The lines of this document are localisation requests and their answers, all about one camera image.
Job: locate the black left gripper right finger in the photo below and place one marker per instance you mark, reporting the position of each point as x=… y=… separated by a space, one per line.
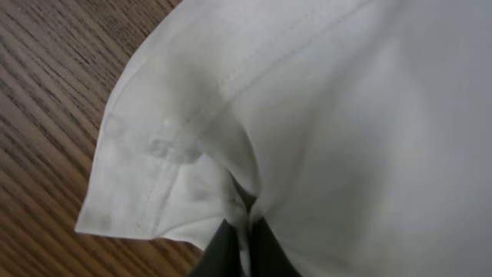
x=266 y=255

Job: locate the white t-shirt black print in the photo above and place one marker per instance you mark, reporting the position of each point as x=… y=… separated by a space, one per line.
x=359 y=131

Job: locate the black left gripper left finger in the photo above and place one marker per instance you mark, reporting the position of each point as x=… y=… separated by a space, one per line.
x=221 y=258

